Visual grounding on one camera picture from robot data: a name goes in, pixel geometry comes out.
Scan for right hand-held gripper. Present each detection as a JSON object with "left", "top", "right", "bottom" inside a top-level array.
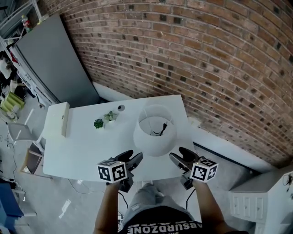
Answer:
[{"left": 169, "top": 147, "right": 219, "bottom": 190}]

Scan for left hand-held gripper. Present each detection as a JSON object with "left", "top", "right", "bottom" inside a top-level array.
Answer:
[{"left": 96, "top": 149, "right": 144, "bottom": 194}]

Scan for white table lamp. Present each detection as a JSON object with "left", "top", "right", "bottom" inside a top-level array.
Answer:
[{"left": 133, "top": 104, "right": 177, "bottom": 157}]

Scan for person's right forearm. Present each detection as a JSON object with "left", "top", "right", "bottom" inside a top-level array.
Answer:
[{"left": 192, "top": 179, "right": 232, "bottom": 234}]

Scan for person's left forearm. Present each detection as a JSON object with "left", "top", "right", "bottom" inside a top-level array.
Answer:
[{"left": 93, "top": 181, "right": 121, "bottom": 234}]

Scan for pale green potted plant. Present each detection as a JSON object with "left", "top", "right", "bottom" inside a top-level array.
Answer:
[{"left": 103, "top": 111, "right": 118, "bottom": 124}]

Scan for person's grey shorts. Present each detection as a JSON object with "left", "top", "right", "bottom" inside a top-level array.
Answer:
[{"left": 123, "top": 182, "right": 195, "bottom": 227}]

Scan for dark green potted succulent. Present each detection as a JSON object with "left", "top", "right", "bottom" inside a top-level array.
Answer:
[{"left": 93, "top": 118, "right": 105, "bottom": 130}]

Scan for person's black printed shirt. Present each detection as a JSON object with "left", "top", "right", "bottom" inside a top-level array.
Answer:
[{"left": 123, "top": 205, "right": 204, "bottom": 234}]

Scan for white rectangular box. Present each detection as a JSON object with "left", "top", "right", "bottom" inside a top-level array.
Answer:
[{"left": 43, "top": 102, "right": 71, "bottom": 138}]

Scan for white drawer cabinet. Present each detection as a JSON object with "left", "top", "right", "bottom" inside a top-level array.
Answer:
[{"left": 228, "top": 165, "right": 293, "bottom": 234}]

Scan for wiry green plant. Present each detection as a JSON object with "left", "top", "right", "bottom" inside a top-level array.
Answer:
[{"left": 282, "top": 173, "right": 293, "bottom": 191}]

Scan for white chair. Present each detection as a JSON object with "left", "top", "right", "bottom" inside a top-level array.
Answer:
[{"left": 6, "top": 108, "right": 45, "bottom": 149}]

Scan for grey tall refrigerator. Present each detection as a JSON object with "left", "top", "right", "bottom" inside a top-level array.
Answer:
[{"left": 10, "top": 14, "right": 100, "bottom": 107}]

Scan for white metal shelf rack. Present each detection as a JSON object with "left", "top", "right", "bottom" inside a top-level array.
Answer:
[{"left": 0, "top": 0, "right": 51, "bottom": 108}]

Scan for green folded cushion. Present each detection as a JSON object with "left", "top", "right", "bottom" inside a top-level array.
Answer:
[{"left": 0, "top": 91, "right": 25, "bottom": 113}]

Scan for red label drink bottle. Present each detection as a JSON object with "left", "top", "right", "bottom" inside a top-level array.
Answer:
[{"left": 22, "top": 15, "right": 33, "bottom": 33}]

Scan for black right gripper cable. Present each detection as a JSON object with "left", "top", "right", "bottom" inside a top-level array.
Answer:
[{"left": 185, "top": 188, "right": 195, "bottom": 210}]

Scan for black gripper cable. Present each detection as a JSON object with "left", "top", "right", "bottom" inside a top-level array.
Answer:
[
  {"left": 118, "top": 191, "right": 129, "bottom": 209},
  {"left": 185, "top": 188, "right": 195, "bottom": 210}
]

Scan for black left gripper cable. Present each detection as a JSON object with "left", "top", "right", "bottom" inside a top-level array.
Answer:
[{"left": 118, "top": 191, "right": 129, "bottom": 209}]

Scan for white floor cable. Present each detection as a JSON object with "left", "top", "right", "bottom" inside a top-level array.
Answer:
[{"left": 67, "top": 178, "right": 106, "bottom": 194}]

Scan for wooden frame stool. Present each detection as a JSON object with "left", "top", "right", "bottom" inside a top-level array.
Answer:
[{"left": 20, "top": 143, "right": 44, "bottom": 176}]

